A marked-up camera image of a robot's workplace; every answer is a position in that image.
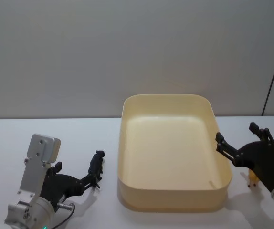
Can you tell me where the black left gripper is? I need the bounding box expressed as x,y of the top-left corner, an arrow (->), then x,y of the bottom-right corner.
41,154 -> 100,210

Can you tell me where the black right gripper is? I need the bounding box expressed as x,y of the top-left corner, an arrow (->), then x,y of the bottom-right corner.
215,122 -> 274,191

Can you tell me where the yellow toy animal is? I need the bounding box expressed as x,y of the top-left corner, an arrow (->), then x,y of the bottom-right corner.
246,147 -> 274,188

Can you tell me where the cream plastic bin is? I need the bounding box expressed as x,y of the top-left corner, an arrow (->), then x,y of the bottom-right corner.
116,94 -> 233,213

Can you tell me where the thin dark gripper cable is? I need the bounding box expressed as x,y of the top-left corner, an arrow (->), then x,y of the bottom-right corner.
55,202 -> 77,221

